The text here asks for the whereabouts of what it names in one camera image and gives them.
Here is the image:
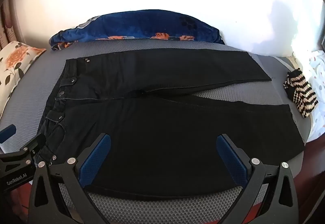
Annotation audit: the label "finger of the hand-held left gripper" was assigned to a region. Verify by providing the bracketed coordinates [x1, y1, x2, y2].
[18, 133, 47, 162]
[0, 124, 17, 144]

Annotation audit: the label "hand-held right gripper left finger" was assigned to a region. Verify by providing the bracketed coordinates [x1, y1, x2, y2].
[28, 133, 112, 224]

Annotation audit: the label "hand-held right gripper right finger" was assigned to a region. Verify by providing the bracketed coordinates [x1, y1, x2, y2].
[216, 134, 300, 224]

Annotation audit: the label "black pants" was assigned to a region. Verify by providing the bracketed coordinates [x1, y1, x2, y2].
[38, 50, 305, 200]

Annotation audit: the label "grey mesh mat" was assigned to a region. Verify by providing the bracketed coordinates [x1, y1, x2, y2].
[0, 38, 309, 224]

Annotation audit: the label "floral pillow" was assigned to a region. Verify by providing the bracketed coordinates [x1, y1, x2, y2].
[0, 41, 47, 115]

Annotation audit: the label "striped knitted cloth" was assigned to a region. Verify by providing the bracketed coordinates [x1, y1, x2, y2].
[283, 68, 319, 118]

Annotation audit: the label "white patterned bedsheet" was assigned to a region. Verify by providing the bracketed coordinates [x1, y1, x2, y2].
[292, 50, 325, 143]

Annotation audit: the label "blue plush blanket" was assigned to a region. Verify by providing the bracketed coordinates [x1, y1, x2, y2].
[49, 10, 225, 51]

